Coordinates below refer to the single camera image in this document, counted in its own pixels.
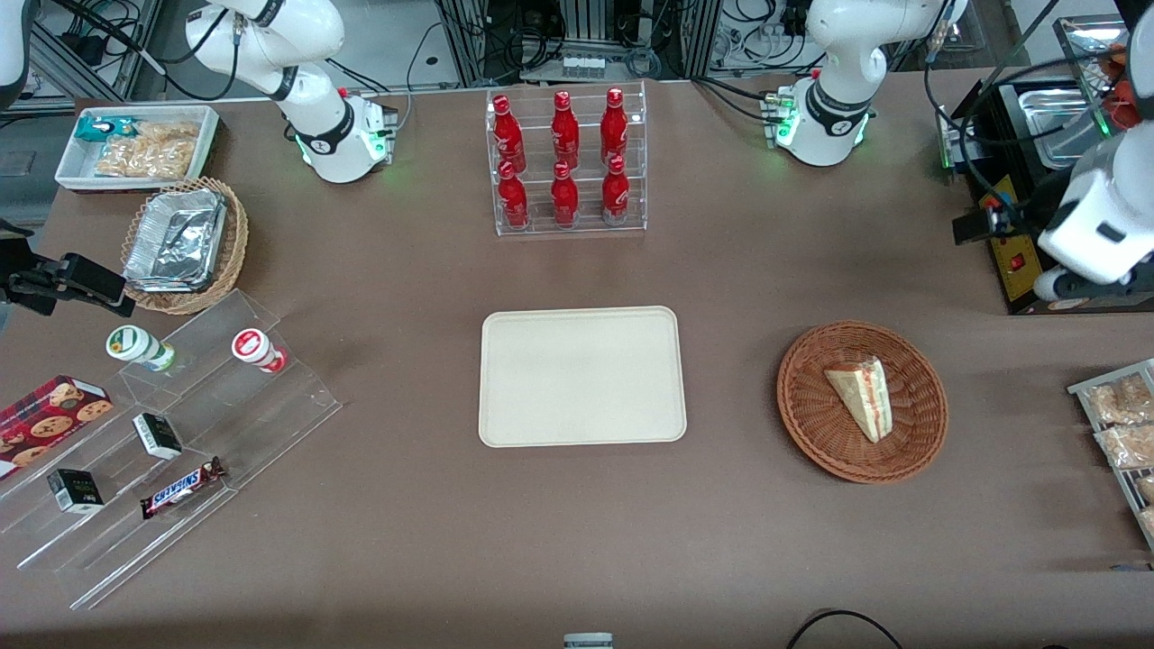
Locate brown round wicker basket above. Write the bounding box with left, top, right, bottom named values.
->
left=776, top=321, right=949, bottom=485

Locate cream rectangular plastic tray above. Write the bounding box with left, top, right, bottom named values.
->
left=478, top=306, right=688, bottom=449

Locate aluminium foil container stack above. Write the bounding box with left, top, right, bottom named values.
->
left=123, top=187, right=228, bottom=294

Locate black countertop machine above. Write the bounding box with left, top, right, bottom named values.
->
left=936, top=76, right=1154, bottom=317

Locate red plaid cookie box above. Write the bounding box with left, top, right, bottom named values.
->
left=0, top=375, right=115, bottom=480

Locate black cable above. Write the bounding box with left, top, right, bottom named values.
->
left=784, top=609, right=904, bottom=649

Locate green label yogurt bottle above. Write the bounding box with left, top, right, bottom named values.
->
left=105, top=324, right=178, bottom=373

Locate clear acrylic bottle rack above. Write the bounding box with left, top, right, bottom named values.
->
left=485, top=80, right=648, bottom=238

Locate light tan wicker basket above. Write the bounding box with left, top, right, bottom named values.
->
left=120, top=177, right=250, bottom=316

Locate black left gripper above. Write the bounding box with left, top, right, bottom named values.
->
left=953, top=197, right=1038, bottom=247

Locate white rectangular snack bin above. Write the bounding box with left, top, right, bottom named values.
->
left=55, top=105, right=221, bottom=194

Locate red label yogurt bottle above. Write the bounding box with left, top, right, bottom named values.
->
left=231, top=328, right=289, bottom=375

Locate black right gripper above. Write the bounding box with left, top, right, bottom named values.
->
left=0, top=221, right=128, bottom=317

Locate stainless steel machine tray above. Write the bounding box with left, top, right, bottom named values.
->
left=1017, top=85, right=1121, bottom=170

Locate small black carton box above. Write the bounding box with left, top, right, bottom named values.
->
left=132, top=413, right=184, bottom=462
left=47, top=468, right=105, bottom=516

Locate clear bag of crackers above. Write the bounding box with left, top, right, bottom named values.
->
left=94, top=135, right=200, bottom=180
left=133, top=121, right=201, bottom=147

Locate green snack packet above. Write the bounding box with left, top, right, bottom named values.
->
left=74, top=114, right=138, bottom=144

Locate clear bag of pastry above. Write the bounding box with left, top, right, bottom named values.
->
left=1094, top=424, right=1154, bottom=471
left=1085, top=373, right=1154, bottom=425

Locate clear acrylic stepped stand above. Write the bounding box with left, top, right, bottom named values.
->
left=0, top=388, right=241, bottom=612
left=113, top=288, right=344, bottom=493

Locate tray of snack bags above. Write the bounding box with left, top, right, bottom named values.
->
left=1067, top=358, right=1154, bottom=552

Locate aluminium frame structure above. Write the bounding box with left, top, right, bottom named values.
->
left=433, top=0, right=724, bottom=84

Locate red cola bottle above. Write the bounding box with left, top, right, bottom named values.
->
left=551, top=162, right=580, bottom=228
left=497, top=161, right=530, bottom=230
left=600, top=87, right=629, bottom=166
left=492, top=95, right=527, bottom=173
left=551, top=90, right=582, bottom=170
left=601, top=155, right=631, bottom=225

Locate Snickers chocolate bar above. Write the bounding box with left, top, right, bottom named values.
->
left=139, top=456, right=227, bottom=521

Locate triangular sandwich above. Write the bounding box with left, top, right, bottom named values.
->
left=824, top=357, right=893, bottom=444

